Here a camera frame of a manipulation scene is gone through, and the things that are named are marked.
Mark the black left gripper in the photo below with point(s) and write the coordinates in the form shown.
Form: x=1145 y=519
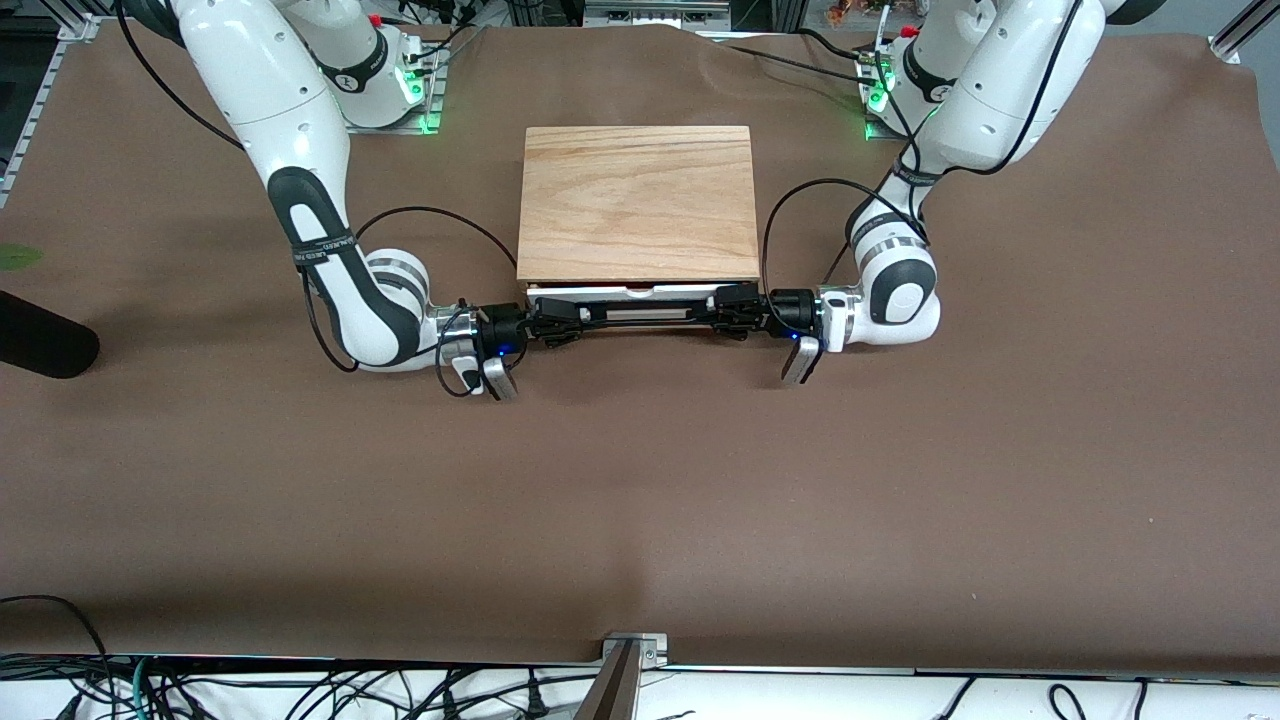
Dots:
x=789 y=309

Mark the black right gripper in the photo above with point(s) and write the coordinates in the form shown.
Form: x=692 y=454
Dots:
x=503 y=331

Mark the white drawer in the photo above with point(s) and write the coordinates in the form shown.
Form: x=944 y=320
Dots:
x=680 y=291

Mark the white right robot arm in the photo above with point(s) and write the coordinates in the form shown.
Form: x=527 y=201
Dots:
x=270 y=90

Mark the wooden drawer cabinet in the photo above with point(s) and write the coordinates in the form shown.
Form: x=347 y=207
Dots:
x=640 y=200

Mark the brown table cover mat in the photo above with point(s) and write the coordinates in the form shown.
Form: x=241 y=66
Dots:
x=640 y=500

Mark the grey equipment box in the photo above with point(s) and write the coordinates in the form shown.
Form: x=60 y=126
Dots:
x=655 y=12

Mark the black ribbed cylinder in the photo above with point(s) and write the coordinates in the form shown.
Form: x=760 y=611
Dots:
x=45 y=345

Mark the green leaf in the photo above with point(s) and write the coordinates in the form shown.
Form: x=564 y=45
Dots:
x=18 y=256

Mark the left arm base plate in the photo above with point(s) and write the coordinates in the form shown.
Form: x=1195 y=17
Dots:
x=872 y=128

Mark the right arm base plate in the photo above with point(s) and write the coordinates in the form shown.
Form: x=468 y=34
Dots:
x=425 y=112

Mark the aluminium camera mount post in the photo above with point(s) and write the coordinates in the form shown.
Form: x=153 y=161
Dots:
x=625 y=665

